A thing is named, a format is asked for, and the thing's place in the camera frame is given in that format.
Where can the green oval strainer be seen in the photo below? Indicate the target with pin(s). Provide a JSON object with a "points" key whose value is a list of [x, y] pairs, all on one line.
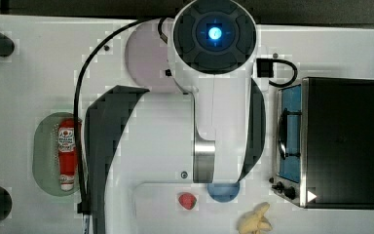
{"points": [[45, 163]]}

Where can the red ketchup bottle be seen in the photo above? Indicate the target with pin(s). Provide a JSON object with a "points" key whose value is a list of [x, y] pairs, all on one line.
{"points": [[66, 154]]}

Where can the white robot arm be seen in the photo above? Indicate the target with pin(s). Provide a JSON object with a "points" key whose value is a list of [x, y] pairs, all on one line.
{"points": [[211, 130]]}

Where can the black toaster oven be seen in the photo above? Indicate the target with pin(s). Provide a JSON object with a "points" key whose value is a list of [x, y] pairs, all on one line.
{"points": [[325, 144]]}

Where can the blue cup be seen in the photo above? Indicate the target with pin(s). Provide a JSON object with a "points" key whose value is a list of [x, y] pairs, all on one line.
{"points": [[223, 192]]}

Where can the lilac round plate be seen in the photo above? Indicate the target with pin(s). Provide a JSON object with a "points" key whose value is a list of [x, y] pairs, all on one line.
{"points": [[146, 58]]}

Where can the red strawberry toy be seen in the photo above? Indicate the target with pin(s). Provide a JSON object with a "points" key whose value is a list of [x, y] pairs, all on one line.
{"points": [[187, 201]]}

